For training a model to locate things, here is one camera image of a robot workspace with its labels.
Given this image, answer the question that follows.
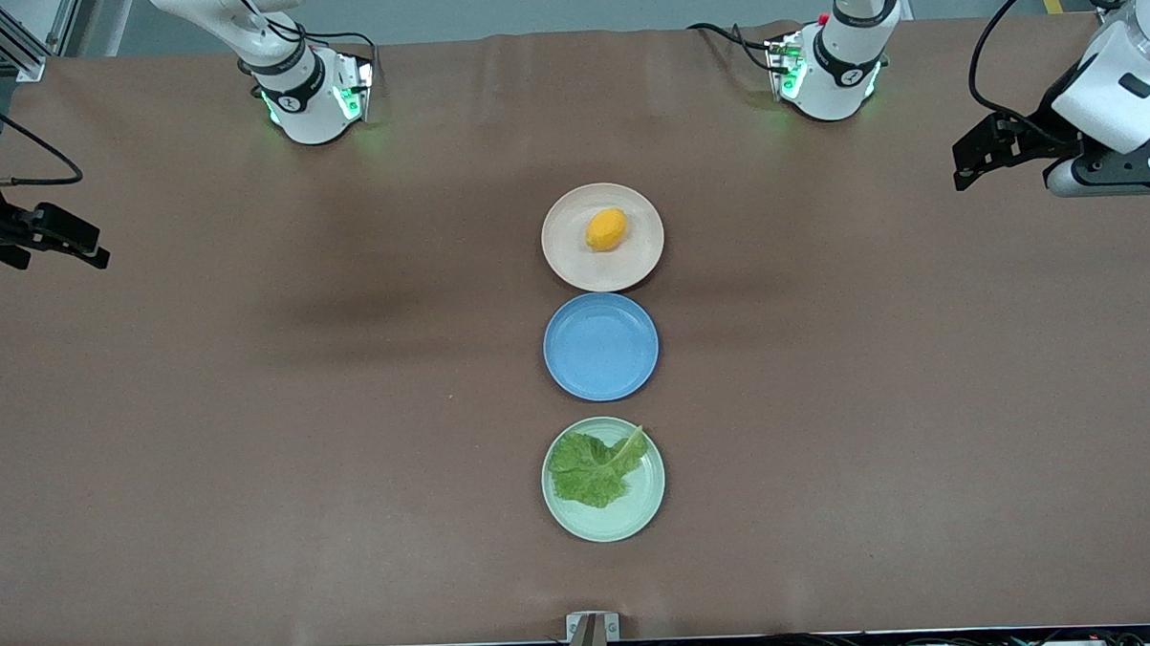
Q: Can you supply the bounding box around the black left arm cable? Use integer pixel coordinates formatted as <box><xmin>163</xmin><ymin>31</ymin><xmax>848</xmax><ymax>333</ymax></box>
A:
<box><xmin>966</xmin><ymin>0</ymin><xmax>1088</xmax><ymax>149</ymax></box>

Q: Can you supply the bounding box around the beige round plate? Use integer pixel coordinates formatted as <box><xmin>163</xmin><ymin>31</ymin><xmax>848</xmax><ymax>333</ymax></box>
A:
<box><xmin>539</xmin><ymin>181</ymin><xmax>667</xmax><ymax>295</ymax></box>

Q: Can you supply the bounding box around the green lettuce leaf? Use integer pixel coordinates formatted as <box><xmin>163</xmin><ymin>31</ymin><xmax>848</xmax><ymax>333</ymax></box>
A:
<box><xmin>546</xmin><ymin>424</ymin><xmax>651</xmax><ymax>511</ymax></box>

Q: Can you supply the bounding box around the brown table cover sheet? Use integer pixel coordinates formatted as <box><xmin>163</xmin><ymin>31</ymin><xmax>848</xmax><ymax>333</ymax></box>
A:
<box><xmin>0</xmin><ymin>7</ymin><xmax>1150</xmax><ymax>646</ymax></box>

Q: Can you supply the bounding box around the silver base box green light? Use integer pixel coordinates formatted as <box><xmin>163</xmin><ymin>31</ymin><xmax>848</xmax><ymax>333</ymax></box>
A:
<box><xmin>765</xmin><ymin>30</ymin><xmax>810</xmax><ymax>103</ymax></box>
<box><xmin>330</xmin><ymin>51</ymin><xmax>379</xmax><ymax>124</ymax></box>

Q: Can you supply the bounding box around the yellow lemon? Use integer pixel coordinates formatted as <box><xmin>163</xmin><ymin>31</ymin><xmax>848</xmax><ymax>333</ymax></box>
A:
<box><xmin>584</xmin><ymin>207</ymin><xmax>630</xmax><ymax>253</ymax></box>

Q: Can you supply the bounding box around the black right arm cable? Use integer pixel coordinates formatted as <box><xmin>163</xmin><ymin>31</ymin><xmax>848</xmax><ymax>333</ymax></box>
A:
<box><xmin>0</xmin><ymin>76</ymin><xmax>85</xmax><ymax>188</ymax></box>

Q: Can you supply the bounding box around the pale green round plate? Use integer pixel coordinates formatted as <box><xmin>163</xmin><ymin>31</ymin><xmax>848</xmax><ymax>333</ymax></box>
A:
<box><xmin>539</xmin><ymin>414</ymin><xmax>668</xmax><ymax>545</ymax></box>

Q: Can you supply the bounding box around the blue round plate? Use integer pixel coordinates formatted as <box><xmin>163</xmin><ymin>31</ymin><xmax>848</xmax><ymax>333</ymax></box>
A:
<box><xmin>540</xmin><ymin>291</ymin><xmax>662</xmax><ymax>404</ymax></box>

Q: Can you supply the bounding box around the grey metal mount bracket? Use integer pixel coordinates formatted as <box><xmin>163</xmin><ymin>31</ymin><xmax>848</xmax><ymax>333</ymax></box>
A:
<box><xmin>565</xmin><ymin>611</ymin><xmax>621</xmax><ymax>646</ymax></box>

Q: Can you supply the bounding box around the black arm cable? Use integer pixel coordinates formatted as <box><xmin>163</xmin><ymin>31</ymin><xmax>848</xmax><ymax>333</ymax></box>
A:
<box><xmin>0</xmin><ymin>76</ymin><xmax>85</xmax><ymax>188</ymax></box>
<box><xmin>966</xmin><ymin>0</ymin><xmax>1088</xmax><ymax>149</ymax></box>

